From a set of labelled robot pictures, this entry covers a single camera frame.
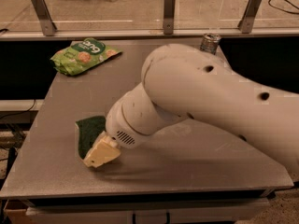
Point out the green rice chip bag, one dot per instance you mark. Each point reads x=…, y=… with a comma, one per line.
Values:
x=82, y=56

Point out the right metal glass bracket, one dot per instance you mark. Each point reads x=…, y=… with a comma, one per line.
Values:
x=245, y=26

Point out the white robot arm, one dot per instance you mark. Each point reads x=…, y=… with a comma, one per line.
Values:
x=180, y=82

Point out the left metal glass bracket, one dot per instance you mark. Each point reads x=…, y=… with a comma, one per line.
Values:
x=47, y=25

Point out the cardboard box under table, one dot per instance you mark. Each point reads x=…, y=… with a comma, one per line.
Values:
x=16, y=212

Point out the middle metal glass bracket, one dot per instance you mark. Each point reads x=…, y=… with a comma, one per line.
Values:
x=169, y=13

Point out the green and yellow sponge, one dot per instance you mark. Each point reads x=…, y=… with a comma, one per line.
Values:
x=88, y=131

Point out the metal glass bracket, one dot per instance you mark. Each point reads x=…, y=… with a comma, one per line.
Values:
x=169, y=13
x=47, y=25
x=245, y=26

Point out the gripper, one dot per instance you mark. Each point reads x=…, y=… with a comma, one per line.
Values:
x=119, y=124

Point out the crushed silver soda can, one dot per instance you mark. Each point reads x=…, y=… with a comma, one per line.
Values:
x=210, y=43

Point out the glass barrier panel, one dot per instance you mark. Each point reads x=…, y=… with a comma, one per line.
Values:
x=20, y=15

